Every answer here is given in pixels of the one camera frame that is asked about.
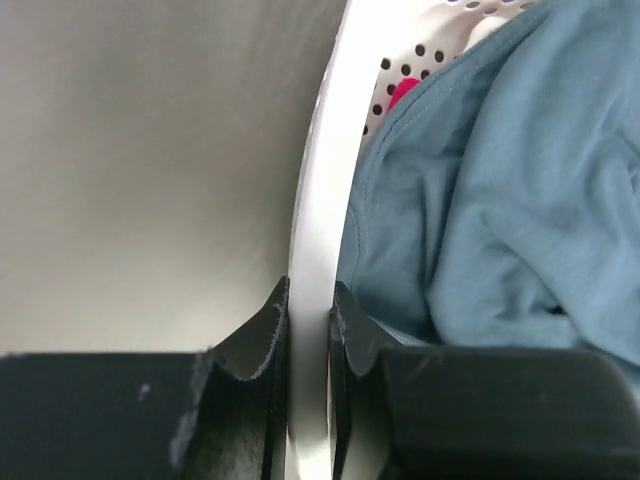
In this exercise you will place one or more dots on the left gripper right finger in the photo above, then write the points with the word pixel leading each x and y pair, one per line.
pixel 443 412

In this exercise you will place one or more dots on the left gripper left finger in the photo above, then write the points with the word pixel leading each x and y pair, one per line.
pixel 218 413

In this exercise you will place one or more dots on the white plastic laundry basket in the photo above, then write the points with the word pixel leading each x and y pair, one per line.
pixel 378 44

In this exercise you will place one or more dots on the grey blue t shirt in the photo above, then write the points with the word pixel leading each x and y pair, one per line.
pixel 498 203

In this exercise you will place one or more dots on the red garment in basket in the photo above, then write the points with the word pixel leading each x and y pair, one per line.
pixel 398 91

